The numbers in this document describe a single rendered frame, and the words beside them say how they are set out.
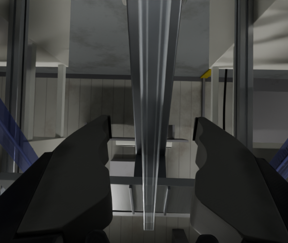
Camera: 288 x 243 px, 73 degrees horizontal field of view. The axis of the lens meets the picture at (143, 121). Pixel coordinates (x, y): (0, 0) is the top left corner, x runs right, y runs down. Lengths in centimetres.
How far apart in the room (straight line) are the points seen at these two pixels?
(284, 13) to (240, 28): 11
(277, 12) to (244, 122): 31
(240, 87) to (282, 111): 360
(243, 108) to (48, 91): 357
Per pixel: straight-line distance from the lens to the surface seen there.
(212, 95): 105
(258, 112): 400
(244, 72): 66
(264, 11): 69
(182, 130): 355
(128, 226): 390
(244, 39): 70
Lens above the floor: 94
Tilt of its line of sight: 2 degrees down
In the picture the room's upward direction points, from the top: 179 degrees counter-clockwise
